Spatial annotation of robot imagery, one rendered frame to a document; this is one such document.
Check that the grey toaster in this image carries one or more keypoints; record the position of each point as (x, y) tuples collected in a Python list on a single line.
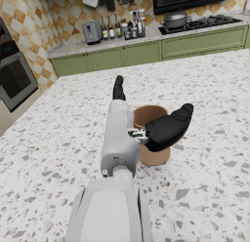
[(92, 32)]

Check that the grey cooking pot with lid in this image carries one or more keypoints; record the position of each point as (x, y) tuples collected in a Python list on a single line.
[(175, 19)]

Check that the green kitchen cabinet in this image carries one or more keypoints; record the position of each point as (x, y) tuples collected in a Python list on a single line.
[(153, 50)]

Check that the hanging black utensil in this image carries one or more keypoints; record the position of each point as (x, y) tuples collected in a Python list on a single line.
[(110, 0)]

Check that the brown cup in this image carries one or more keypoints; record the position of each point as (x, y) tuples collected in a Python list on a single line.
[(153, 135)]

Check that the dark glass bottle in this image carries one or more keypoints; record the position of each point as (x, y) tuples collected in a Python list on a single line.
[(117, 26), (111, 27), (104, 28)]

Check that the black spice rack with jars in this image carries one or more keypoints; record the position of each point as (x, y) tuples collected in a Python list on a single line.
[(135, 24)]

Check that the black gas stove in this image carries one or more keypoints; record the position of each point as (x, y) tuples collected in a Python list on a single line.
[(201, 23)]

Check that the built-in black oven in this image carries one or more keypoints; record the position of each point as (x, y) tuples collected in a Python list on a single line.
[(14, 75)]

